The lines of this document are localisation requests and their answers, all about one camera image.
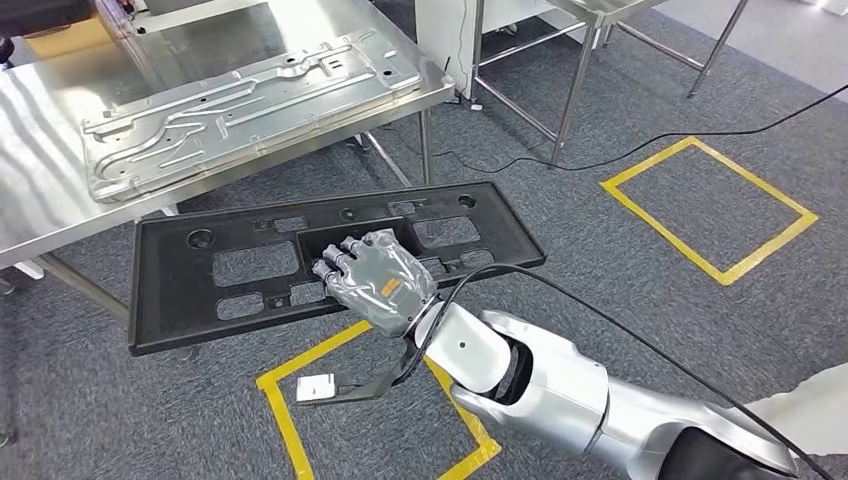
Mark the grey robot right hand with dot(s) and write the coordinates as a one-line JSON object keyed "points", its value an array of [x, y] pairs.
{"points": [[384, 285]]}

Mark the black plastic mounting plate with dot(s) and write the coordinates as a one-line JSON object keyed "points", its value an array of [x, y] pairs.
{"points": [[166, 291]]}

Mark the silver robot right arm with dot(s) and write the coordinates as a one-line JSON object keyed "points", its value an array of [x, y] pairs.
{"points": [[563, 397]]}

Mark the stainless steel workbench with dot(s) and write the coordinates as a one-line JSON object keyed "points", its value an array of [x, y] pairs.
{"points": [[40, 166]]}

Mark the yellow floor tape square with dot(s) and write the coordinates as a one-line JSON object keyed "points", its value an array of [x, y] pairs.
{"points": [[283, 430], [662, 232]]}

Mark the stamped sheet metal panel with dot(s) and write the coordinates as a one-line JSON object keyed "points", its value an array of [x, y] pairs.
{"points": [[265, 119]]}

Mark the white cabinet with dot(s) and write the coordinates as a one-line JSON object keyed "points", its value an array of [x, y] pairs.
{"points": [[444, 40]]}

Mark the stainless steel table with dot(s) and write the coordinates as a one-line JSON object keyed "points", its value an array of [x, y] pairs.
{"points": [[599, 10]]}

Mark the white board panel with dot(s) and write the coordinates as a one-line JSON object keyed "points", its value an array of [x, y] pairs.
{"points": [[30, 270]]}

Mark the clear plastic bottle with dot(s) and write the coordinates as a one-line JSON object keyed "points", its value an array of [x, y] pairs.
{"points": [[119, 23]]}

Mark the brown cardboard box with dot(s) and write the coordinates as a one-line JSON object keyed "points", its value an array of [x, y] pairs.
{"points": [[66, 40]]}

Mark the person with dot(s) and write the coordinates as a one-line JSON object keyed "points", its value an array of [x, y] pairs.
{"points": [[808, 411]]}

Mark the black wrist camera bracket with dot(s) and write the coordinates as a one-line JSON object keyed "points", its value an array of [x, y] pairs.
{"points": [[371, 391]]}

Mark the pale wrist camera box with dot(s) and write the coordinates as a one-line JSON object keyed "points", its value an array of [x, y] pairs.
{"points": [[315, 389]]}

